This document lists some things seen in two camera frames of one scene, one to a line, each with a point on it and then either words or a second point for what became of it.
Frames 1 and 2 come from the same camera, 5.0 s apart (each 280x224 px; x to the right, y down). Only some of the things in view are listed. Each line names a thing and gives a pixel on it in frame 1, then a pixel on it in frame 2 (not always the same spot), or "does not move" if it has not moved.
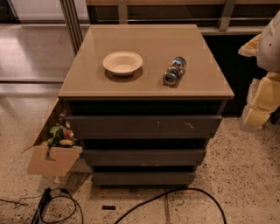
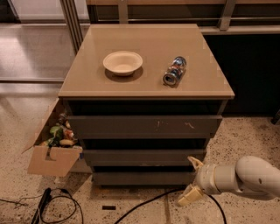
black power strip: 46,197 does not move
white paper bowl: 122,63 does not move
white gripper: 269,46 → 206,178
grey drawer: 143,178 does not move
